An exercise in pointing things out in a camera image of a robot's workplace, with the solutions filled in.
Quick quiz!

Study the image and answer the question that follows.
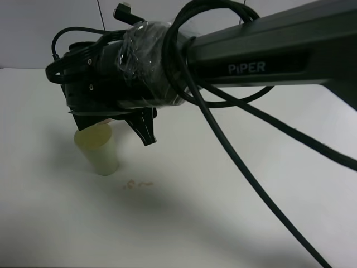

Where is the light green plastic cup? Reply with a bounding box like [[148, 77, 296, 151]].
[[74, 124, 118, 176]]

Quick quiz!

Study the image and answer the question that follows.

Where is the clear plastic beverage bottle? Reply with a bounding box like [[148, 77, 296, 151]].
[[98, 118, 112, 125]]

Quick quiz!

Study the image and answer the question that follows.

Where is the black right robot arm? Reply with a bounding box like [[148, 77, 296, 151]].
[[57, 1, 356, 145]]

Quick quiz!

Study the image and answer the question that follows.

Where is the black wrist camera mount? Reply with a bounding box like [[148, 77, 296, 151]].
[[113, 2, 146, 26]]

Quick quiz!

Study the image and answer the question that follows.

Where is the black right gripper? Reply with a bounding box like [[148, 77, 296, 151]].
[[61, 41, 157, 146]]

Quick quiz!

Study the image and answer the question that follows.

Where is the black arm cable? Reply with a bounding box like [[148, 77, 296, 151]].
[[45, 0, 357, 268]]

